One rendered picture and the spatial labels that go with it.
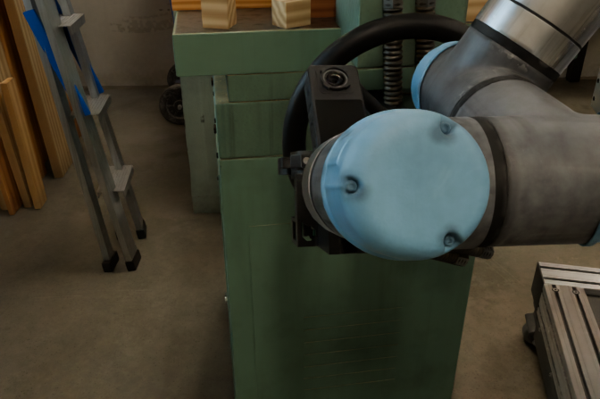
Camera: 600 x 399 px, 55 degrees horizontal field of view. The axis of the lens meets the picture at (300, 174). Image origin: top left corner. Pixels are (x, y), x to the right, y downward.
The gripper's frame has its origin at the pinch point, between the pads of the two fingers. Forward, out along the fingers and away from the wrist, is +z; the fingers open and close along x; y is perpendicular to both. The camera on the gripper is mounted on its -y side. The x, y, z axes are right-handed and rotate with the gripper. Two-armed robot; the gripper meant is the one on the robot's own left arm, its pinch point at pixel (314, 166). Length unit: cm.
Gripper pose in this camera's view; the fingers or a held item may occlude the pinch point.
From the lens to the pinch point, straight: 61.8
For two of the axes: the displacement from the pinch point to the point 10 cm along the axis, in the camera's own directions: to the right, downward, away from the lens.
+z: -1.1, 0.2, 9.9
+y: 0.3, 10.0, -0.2
